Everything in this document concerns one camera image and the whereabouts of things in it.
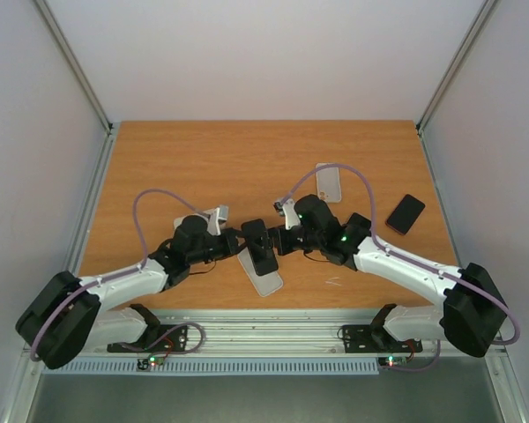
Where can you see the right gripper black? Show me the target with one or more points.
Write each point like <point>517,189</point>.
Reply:
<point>276,241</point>

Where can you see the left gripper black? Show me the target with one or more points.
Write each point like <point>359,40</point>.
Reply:
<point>231,242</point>

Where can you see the black phone dark edge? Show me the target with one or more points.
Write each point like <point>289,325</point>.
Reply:
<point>260,247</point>

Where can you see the translucent phone case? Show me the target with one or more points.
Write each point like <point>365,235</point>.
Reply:
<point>264,285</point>

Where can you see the white phone case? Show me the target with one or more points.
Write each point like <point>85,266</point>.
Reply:
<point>328,184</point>
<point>198,222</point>

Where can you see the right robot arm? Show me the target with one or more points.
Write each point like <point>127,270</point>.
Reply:
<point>465,309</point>

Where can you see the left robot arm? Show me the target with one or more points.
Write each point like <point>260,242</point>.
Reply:
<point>72,314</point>

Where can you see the black phone pink edge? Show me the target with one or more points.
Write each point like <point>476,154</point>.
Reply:
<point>405,214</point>

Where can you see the left controller board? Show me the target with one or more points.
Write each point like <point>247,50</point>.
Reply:
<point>150,362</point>

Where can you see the controller board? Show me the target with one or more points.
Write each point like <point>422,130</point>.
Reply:
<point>392,361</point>
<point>150,362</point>

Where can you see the right controller board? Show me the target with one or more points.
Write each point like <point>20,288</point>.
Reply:
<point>392,361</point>

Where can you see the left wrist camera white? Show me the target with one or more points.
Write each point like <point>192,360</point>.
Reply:
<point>217,219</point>

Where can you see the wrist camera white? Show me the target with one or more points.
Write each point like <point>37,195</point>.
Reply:
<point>287,211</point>
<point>217,219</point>

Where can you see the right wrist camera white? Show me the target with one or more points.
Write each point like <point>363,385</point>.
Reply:
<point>287,211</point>

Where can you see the aluminium rail frame front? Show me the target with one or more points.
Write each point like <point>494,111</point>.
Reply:
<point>252,331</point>

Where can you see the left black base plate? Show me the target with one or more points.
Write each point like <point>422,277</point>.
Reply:
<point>167,339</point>

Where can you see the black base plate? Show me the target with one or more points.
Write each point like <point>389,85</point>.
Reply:
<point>167,339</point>
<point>360,338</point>

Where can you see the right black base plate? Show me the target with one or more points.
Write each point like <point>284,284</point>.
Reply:
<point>360,338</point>

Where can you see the slotted grey cable duct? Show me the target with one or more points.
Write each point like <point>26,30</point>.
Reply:
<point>219,366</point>

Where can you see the aluminium corner post left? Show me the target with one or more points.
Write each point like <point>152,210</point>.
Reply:
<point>59,38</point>

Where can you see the aluminium corner post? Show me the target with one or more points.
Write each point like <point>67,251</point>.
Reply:
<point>59,38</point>
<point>473,33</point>

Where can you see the aluminium corner post right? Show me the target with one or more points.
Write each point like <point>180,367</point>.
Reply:
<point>473,33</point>

